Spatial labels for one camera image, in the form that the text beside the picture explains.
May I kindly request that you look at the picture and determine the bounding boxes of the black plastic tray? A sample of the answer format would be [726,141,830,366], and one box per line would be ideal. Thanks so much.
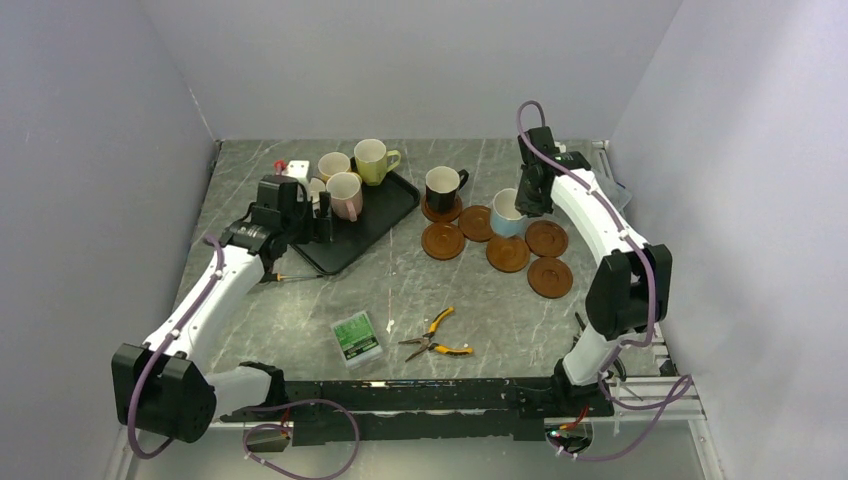
[291,172,420,275]

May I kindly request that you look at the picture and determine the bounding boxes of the black handled cutters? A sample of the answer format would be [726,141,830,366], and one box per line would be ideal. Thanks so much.
[572,312,627,381]

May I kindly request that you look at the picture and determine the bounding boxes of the black yellow screwdriver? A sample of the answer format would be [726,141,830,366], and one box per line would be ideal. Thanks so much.
[259,273,324,284]

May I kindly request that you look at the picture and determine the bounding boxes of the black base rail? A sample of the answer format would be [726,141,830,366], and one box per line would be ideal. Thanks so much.
[218,376,617,446]

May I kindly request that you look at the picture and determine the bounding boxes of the blue mug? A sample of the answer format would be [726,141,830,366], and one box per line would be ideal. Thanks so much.
[490,188,527,238]

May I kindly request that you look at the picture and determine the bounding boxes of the pink mug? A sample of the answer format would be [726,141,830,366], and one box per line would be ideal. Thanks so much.
[326,172,363,222]

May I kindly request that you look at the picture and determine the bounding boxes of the yellow handled pliers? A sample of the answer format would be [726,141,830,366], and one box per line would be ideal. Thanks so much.
[398,305,476,364]

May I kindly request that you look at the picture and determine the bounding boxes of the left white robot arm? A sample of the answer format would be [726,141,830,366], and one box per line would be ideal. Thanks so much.
[111,173,332,458]

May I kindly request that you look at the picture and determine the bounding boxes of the green mug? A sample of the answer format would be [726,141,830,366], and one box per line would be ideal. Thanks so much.
[354,139,402,186]

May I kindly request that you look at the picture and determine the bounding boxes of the white ribbed mug black handle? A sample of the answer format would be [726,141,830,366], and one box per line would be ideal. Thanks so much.
[309,177,326,211]

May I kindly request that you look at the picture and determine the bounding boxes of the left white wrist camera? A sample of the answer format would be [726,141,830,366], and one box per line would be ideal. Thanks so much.
[274,159,310,190]

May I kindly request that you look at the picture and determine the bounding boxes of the brown wooden coaster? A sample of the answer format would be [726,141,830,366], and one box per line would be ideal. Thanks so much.
[486,235,530,273]
[458,205,495,243]
[527,257,574,299]
[420,196,463,223]
[421,222,465,261]
[525,220,569,258]

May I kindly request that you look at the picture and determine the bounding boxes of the yellow mug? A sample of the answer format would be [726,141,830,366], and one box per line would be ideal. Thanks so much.
[317,152,352,182]

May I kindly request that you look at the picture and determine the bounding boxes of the clear plastic organizer box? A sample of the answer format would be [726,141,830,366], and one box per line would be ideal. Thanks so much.
[592,168,633,214]

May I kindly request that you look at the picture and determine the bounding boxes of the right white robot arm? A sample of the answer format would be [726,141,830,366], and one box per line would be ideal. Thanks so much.
[515,125,672,415]

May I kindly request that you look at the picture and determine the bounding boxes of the green screw bit box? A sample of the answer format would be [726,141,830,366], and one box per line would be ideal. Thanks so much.
[330,310,384,369]

